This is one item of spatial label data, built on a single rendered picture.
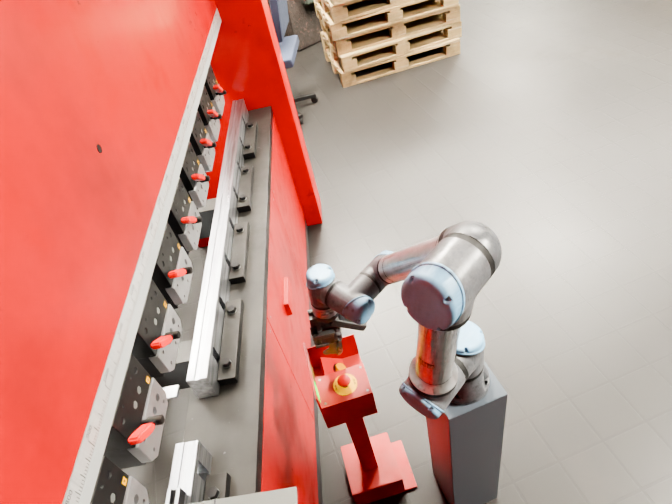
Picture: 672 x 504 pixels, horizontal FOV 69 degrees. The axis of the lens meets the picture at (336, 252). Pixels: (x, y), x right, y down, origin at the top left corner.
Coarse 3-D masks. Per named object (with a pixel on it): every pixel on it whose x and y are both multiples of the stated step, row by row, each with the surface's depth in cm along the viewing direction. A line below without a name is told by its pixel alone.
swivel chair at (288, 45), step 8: (272, 0) 371; (280, 0) 383; (272, 8) 375; (280, 8) 382; (272, 16) 379; (280, 16) 382; (288, 16) 421; (280, 24) 384; (280, 32) 388; (280, 40) 392; (288, 40) 413; (296, 40) 413; (280, 48) 403; (288, 48) 400; (296, 48) 407; (288, 56) 388; (288, 64) 386; (296, 96) 441; (304, 96) 439; (312, 96) 441
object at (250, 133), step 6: (246, 126) 246; (246, 132) 241; (252, 132) 240; (246, 138) 237; (252, 138) 236; (252, 144) 232; (246, 150) 229; (252, 150) 228; (246, 156) 228; (252, 156) 228
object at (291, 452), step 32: (288, 192) 266; (288, 224) 245; (288, 256) 227; (288, 320) 198; (288, 352) 186; (288, 384) 176; (288, 416) 166; (288, 448) 158; (288, 480) 150; (320, 480) 202
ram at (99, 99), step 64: (0, 0) 76; (64, 0) 95; (128, 0) 127; (192, 0) 189; (0, 64) 74; (64, 64) 91; (128, 64) 119; (192, 64) 172; (0, 128) 71; (64, 128) 87; (128, 128) 112; (0, 192) 69; (64, 192) 83; (128, 192) 106; (0, 256) 66; (64, 256) 80; (128, 256) 101; (0, 320) 64; (64, 320) 77; (0, 384) 62; (64, 384) 74; (0, 448) 60; (64, 448) 72
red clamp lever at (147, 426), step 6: (144, 420) 93; (150, 420) 92; (156, 420) 92; (162, 420) 93; (144, 426) 88; (150, 426) 89; (138, 432) 86; (144, 432) 86; (150, 432) 88; (132, 438) 84; (138, 438) 84; (144, 438) 86; (132, 444) 85
